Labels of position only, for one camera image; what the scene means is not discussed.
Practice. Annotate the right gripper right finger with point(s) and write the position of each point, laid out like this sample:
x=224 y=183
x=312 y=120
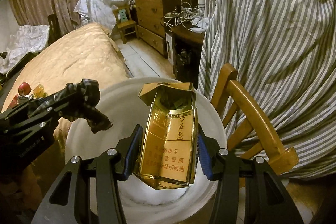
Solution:
x=210 y=156

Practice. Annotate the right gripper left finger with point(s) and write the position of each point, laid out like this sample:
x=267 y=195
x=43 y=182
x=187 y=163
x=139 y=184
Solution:
x=128 y=150

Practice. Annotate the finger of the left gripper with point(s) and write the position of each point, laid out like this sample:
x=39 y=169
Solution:
x=33 y=107
x=19 y=129

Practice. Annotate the gold cigarette pack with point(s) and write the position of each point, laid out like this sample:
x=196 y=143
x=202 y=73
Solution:
x=168 y=155

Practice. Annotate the white trash bucket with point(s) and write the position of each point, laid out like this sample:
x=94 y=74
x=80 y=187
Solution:
x=140 y=202

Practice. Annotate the yellow plastic wrapped item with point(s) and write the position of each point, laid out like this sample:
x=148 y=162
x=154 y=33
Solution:
x=39 y=91

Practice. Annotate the red apple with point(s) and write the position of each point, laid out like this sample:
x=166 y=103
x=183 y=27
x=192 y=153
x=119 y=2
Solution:
x=24 y=89

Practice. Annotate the red flat box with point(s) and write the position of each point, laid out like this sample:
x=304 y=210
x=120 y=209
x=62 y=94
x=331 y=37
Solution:
x=14 y=102

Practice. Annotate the silver plastic sheet left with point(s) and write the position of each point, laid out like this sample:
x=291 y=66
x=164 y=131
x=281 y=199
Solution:
x=28 y=39

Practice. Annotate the tan bed cover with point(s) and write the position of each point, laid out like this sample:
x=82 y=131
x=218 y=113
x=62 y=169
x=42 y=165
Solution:
x=85 y=53

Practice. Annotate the small wooden chair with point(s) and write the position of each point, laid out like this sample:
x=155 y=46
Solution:
x=124 y=22

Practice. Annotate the dark wooden side table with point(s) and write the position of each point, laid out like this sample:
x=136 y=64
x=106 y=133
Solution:
x=187 y=48

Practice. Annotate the wooden chest of drawers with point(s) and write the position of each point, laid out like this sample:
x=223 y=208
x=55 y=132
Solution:
x=150 y=16

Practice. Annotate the striped cloth cover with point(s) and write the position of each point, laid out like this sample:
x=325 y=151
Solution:
x=284 y=52

